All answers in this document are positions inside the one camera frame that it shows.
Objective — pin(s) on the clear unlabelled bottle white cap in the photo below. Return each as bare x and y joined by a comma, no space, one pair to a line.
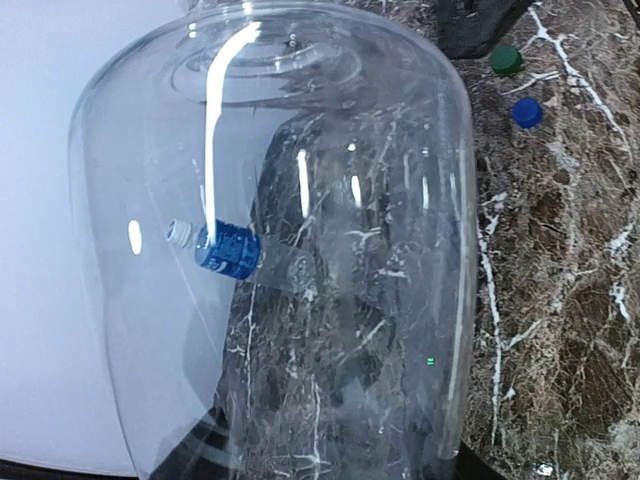
328,129

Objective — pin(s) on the green bottle cap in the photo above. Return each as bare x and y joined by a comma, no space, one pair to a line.
506,61

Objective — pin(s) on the blue bottle cap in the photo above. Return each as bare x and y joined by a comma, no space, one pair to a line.
527,113

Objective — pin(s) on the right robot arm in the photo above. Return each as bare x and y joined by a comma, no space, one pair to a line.
471,29

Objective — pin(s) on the Pocari Sweat clear bottle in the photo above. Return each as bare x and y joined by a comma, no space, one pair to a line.
241,254

